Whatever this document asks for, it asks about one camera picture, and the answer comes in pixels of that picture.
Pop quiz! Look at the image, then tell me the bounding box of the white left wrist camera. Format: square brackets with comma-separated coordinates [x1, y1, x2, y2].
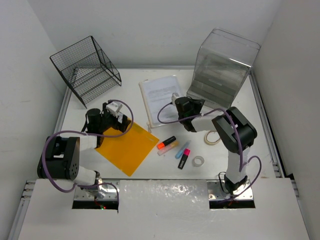
[106, 101, 123, 118]

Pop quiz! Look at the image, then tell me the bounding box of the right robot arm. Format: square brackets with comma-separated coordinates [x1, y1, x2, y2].
[171, 93, 258, 194]

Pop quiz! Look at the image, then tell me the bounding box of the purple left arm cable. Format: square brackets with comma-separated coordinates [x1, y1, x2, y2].
[41, 99, 135, 198]

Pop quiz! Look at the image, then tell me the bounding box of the blue translucent highlighter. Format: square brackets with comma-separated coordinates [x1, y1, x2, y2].
[175, 140, 191, 159]

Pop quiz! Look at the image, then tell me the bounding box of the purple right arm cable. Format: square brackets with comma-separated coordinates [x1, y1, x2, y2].
[156, 102, 263, 201]

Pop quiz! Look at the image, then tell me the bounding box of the orange black highlighter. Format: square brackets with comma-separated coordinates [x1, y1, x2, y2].
[157, 136, 176, 150]

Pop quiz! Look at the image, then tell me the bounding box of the beige masking tape roll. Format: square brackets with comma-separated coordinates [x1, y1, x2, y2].
[204, 130, 221, 146]

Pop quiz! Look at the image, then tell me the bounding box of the yellow clip file folder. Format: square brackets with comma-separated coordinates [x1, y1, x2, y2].
[96, 123, 159, 177]

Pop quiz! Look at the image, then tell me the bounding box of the pink black highlighter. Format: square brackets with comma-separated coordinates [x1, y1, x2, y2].
[178, 148, 190, 170]

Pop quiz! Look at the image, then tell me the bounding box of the clear tape roll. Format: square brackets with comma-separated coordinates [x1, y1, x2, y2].
[192, 156, 205, 168]

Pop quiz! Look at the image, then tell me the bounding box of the white front cover panel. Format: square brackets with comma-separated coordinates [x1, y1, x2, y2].
[19, 178, 309, 240]

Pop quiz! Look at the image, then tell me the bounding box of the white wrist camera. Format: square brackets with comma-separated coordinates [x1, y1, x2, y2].
[171, 92, 181, 103]
[106, 101, 123, 118]

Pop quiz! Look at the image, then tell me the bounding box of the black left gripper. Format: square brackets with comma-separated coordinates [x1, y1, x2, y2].
[98, 103, 131, 133]

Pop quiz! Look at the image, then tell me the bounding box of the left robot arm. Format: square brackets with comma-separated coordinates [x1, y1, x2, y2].
[37, 99, 134, 199]

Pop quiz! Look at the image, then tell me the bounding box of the yellow translucent highlighter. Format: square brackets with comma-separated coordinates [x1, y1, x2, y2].
[157, 141, 179, 156]

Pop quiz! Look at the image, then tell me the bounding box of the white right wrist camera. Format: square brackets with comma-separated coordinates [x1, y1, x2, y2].
[171, 92, 181, 103]

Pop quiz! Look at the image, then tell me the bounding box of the clear plastic drawer cabinet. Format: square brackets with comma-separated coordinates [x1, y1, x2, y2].
[186, 28, 261, 109]

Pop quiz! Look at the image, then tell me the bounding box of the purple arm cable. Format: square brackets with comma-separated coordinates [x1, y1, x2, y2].
[156, 102, 263, 201]
[41, 99, 135, 198]

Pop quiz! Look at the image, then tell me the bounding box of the black wire mesh rack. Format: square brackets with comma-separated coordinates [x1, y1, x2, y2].
[49, 35, 122, 108]

